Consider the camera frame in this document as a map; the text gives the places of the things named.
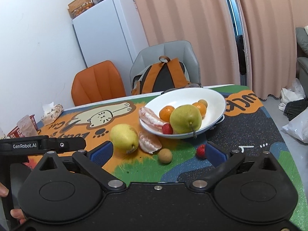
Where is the white plate blue rim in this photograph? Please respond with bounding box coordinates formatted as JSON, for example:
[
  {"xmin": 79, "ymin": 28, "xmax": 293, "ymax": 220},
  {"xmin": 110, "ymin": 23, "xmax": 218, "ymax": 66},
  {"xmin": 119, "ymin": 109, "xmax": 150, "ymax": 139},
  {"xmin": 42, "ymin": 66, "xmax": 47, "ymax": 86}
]
[{"xmin": 145, "ymin": 88, "xmax": 226, "ymax": 139}]

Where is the red plastic basket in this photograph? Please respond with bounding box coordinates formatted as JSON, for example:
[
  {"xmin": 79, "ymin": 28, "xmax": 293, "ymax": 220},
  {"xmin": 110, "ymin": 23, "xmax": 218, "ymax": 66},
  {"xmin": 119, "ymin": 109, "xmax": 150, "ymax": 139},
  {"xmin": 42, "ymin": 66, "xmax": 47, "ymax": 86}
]
[{"xmin": 7, "ymin": 115, "xmax": 38, "ymax": 138}]

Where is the white plastic bag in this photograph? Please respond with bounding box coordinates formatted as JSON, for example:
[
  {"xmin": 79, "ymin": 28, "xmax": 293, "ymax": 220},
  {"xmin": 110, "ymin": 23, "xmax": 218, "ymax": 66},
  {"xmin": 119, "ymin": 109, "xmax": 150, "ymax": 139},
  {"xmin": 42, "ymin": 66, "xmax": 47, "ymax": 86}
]
[{"xmin": 282, "ymin": 109, "xmax": 308, "ymax": 144}]

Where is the yellow pear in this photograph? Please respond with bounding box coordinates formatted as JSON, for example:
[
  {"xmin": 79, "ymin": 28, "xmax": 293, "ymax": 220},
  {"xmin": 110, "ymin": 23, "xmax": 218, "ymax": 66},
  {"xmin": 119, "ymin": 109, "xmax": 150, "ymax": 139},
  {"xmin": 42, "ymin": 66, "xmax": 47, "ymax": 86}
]
[{"xmin": 110, "ymin": 124, "xmax": 139, "ymax": 154}]

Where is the red small fruit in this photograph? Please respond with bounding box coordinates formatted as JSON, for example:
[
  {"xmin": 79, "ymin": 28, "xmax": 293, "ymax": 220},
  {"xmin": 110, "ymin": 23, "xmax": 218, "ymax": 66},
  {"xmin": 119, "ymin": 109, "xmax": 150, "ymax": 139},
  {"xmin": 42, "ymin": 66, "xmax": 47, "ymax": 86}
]
[
  {"xmin": 161, "ymin": 123, "xmax": 173, "ymax": 135},
  {"xmin": 196, "ymin": 144, "xmax": 206, "ymax": 159}
]

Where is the pink curtain left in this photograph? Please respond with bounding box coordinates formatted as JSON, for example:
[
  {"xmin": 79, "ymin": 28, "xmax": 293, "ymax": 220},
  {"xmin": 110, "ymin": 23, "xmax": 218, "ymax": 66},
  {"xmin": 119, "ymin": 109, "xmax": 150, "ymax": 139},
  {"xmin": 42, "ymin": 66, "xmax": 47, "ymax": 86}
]
[{"xmin": 134, "ymin": 0, "xmax": 240, "ymax": 85}]

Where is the orange chair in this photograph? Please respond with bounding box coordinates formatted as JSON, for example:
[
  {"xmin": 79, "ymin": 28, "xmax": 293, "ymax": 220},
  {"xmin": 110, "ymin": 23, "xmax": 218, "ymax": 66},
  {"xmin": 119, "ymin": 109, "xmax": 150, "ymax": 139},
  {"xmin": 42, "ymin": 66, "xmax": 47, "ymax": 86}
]
[{"xmin": 71, "ymin": 60, "xmax": 126, "ymax": 106}]

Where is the tissue box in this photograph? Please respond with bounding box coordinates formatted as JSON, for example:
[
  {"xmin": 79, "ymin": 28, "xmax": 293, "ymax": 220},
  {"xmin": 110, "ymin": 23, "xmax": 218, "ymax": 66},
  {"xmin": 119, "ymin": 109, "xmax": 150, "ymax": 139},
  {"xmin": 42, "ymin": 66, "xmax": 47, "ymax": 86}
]
[{"xmin": 41, "ymin": 102, "xmax": 64, "ymax": 126}]

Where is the pomelo segment long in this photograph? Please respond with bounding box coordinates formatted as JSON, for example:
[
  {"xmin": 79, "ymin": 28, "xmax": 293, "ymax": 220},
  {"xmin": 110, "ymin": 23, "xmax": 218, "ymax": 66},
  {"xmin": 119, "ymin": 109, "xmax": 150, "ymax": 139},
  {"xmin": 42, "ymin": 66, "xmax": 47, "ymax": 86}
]
[{"xmin": 138, "ymin": 106, "xmax": 167, "ymax": 134}]

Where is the pomelo segment wide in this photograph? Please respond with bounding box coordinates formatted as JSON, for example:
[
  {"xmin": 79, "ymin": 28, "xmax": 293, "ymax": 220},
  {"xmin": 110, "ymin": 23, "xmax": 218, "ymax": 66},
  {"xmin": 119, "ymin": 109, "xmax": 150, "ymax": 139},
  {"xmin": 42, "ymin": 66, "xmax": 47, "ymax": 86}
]
[{"xmin": 138, "ymin": 130, "xmax": 162, "ymax": 154}]

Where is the clear drinking glass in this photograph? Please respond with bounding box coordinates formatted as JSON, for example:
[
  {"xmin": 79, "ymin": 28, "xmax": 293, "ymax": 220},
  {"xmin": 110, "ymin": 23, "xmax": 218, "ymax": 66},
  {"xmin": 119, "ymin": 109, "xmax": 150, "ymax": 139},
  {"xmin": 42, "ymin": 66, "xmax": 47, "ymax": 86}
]
[{"xmin": 17, "ymin": 115, "xmax": 38, "ymax": 137}]

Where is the person's left hand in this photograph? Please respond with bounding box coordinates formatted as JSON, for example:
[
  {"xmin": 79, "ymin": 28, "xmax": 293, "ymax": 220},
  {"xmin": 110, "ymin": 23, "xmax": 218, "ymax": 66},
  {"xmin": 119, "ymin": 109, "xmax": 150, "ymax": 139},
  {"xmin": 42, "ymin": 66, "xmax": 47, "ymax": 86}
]
[{"xmin": 0, "ymin": 183, "xmax": 26, "ymax": 224}]

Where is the pink curtain right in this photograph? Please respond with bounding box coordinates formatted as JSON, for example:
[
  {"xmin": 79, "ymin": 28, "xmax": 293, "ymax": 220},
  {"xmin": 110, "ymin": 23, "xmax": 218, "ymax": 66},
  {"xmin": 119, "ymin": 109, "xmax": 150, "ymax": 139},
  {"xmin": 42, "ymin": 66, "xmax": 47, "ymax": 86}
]
[{"xmin": 240, "ymin": 0, "xmax": 307, "ymax": 99}]

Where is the large green-yellow pear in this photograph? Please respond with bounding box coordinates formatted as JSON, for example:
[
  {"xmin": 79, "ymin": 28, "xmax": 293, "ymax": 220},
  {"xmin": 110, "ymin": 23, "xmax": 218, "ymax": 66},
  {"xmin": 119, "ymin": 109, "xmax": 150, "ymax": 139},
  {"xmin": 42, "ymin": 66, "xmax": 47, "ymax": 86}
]
[{"xmin": 170, "ymin": 104, "xmax": 202, "ymax": 138}]

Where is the colourful cat table mat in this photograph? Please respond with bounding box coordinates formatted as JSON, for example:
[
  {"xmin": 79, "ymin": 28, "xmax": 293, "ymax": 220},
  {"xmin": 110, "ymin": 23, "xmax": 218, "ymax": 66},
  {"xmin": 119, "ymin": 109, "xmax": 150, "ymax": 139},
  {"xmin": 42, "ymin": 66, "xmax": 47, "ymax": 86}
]
[{"xmin": 42, "ymin": 85, "xmax": 307, "ymax": 230}]

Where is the grey sofa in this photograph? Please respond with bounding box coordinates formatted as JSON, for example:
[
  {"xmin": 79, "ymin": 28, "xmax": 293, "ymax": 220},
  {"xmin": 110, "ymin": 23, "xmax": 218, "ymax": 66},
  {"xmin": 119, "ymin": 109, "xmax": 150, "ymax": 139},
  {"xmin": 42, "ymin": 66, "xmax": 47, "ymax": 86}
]
[{"xmin": 295, "ymin": 27, "xmax": 308, "ymax": 96}]

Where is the grey chair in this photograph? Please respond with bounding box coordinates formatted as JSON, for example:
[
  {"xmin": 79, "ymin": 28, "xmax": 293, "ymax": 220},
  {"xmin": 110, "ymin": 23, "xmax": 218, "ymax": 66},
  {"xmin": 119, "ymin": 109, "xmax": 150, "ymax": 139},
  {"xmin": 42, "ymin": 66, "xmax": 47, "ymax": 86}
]
[{"xmin": 130, "ymin": 40, "xmax": 201, "ymax": 88}]

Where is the pink curtain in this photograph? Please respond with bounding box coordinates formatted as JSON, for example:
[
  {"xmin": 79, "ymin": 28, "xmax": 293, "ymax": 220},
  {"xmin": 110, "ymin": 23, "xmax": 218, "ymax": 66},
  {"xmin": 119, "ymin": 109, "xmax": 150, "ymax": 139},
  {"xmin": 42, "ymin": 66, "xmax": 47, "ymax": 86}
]
[
  {"xmin": 134, "ymin": 0, "xmax": 240, "ymax": 85},
  {"xmin": 240, "ymin": 0, "xmax": 307, "ymax": 99}
]

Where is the orange mandarin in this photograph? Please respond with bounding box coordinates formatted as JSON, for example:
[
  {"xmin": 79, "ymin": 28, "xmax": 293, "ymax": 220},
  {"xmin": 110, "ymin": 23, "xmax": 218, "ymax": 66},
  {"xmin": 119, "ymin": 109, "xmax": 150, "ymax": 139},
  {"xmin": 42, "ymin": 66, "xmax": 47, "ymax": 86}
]
[
  {"xmin": 159, "ymin": 105, "xmax": 175, "ymax": 123},
  {"xmin": 193, "ymin": 102, "xmax": 207, "ymax": 118}
]

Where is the white refrigerator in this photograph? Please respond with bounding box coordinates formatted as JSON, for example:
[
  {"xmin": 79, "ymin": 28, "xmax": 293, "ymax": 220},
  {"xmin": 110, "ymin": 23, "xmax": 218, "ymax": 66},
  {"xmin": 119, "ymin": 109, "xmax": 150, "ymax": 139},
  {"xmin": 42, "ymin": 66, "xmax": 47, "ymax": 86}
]
[{"xmin": 72, "ymin": 0, "xmax": 149, "ymax": 68}]

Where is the brown longan on mat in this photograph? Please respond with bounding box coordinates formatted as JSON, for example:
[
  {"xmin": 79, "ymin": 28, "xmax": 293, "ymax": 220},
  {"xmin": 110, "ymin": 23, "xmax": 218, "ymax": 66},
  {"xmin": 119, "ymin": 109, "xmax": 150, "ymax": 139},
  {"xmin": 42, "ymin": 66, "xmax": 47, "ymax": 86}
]
[{"xmin": 158, "ymin": 149, "xmax": 173, "ymax": 164}]

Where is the orange black backpack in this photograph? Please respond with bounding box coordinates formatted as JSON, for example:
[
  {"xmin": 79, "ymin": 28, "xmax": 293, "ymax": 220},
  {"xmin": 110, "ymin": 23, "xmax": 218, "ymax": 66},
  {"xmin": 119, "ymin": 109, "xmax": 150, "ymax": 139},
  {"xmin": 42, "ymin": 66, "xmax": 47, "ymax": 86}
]
[{"xmin": 131, "ymin": 56, "xmax": 191, "ymax": 95}]

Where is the wicker basket with oranges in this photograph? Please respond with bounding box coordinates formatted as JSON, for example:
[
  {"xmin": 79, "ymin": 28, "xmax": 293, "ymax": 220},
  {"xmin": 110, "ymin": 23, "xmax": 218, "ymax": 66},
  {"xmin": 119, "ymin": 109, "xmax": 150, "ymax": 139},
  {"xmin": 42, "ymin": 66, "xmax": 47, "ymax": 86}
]
[{"xmin": 68, "ymin": 0, "xmax": 94, "ymax": 18}]

